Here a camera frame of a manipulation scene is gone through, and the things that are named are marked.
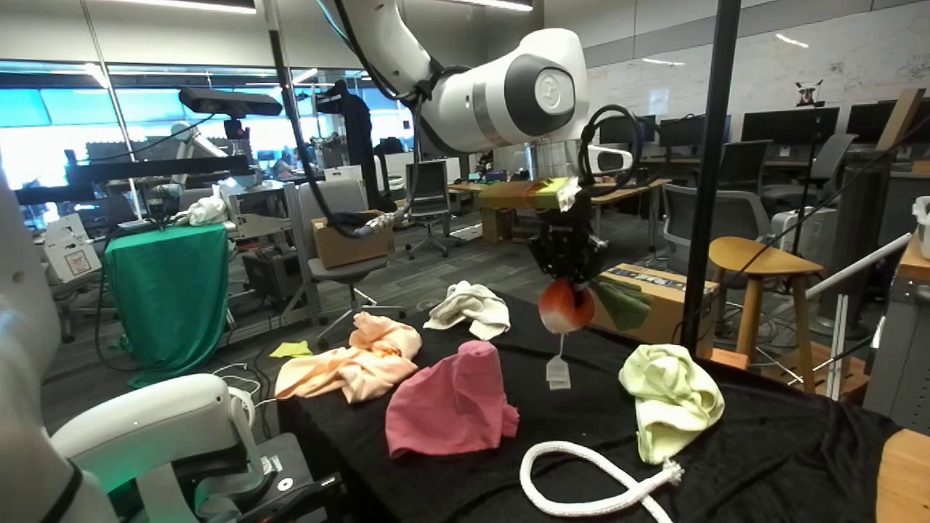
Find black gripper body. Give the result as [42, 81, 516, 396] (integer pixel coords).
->
[530, 207, 617, 286]

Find red plush fruit green leaves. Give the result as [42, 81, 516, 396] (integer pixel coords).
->
[536, 275, 654, 396]

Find white towel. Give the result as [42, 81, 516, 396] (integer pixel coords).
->
[421, 280, 516, 344]

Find pale yellow towel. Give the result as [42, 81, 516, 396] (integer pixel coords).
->
[617, 344, 731, 467]

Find pink cloth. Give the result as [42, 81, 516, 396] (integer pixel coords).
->
[383, 338, 523, 463]

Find cardboard box black tape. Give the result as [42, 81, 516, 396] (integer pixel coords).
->
[582, 259, 722, 345]

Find black velvet table cloth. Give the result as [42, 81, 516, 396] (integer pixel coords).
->
[273, 289, 909, 523]

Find black office chair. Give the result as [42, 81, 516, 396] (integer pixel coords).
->
[402, 156, 459, 261]

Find black computer monitor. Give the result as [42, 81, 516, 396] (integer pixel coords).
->
[739, 105, 843, 148]
[657, 114, 712, 155]
[843, 95, 930, 148]

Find grey mesh office chair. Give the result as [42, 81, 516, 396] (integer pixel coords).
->
[662, 140, 780, 268]

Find wooden stool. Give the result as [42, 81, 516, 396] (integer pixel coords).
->
[705, 232, 828, 392]

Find black vertical pole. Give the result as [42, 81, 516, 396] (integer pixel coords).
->
[677, 0, 745, 358]

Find peach orange cloth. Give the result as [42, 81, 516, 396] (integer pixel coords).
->
[273, 310, 427, 408]

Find grey swivel chair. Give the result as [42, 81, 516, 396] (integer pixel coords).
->
[289, 178, 410, 348]

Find small open cardboard box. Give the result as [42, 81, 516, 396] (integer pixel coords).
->
[309, 212, 396, 273]

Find small yellow cloth scrap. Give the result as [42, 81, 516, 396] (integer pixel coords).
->
[269, 338, 317, 364]

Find grey workbench wooden top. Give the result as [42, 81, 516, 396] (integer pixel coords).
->
[859, 156, 930, 437]

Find leaning wooden plank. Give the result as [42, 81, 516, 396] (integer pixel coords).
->
[873, 84, 930, 156]

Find white plastic bag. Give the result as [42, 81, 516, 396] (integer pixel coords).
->
[173, 187, 234, 232]

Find light wooden board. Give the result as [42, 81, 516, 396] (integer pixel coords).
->
[873, 427, 930, 523]

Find green draped cloth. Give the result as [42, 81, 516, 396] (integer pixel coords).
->
[103, 223, 234, 384]

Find white thick rope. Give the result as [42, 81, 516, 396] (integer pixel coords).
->
[517, 440, 687, 523]

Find white metal tube frame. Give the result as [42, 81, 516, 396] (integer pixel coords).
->
[799, 229, 920, 405]

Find black cable silver sleeve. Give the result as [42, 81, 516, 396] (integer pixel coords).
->
[260, 0, 402, 241]

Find black stereo camera bar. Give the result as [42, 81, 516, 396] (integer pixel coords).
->
[179, 84, 286, 121]

